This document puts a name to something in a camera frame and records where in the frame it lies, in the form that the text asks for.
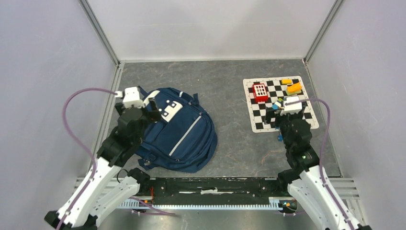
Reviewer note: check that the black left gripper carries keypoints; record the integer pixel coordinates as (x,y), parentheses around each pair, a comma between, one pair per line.
(154,115)

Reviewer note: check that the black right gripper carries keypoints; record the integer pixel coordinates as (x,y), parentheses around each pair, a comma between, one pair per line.
(269,113)

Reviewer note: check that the navy blue student backpack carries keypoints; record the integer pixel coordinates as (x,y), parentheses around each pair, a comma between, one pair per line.
(184,139)

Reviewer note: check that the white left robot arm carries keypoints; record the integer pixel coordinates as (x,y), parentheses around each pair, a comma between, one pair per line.
(87,208)

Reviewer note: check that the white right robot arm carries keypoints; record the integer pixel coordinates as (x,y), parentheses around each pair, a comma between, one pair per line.
(306,180)

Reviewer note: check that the pile of coloured toy blocks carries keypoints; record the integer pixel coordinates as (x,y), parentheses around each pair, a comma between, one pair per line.
(278,105)

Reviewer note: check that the orange curved toy block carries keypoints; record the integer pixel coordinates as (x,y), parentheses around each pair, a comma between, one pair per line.
(294,89)

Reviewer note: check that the yellow flat toy block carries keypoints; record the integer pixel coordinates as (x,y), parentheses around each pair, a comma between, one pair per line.
(286,81)

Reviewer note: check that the checkered chessboard mat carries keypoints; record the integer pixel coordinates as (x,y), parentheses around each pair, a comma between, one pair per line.
(276,92)

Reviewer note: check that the red window toy block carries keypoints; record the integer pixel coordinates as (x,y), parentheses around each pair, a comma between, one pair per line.
(260,92)

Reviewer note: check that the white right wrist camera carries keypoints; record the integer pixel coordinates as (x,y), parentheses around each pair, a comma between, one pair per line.
(291,105)

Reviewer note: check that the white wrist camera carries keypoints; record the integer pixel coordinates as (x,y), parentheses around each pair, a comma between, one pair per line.
(291,105)
(132,97)

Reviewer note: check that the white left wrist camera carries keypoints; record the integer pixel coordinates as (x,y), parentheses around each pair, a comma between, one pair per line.
(132,97)

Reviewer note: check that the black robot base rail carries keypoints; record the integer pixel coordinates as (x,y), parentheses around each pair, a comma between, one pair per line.
(211,191)

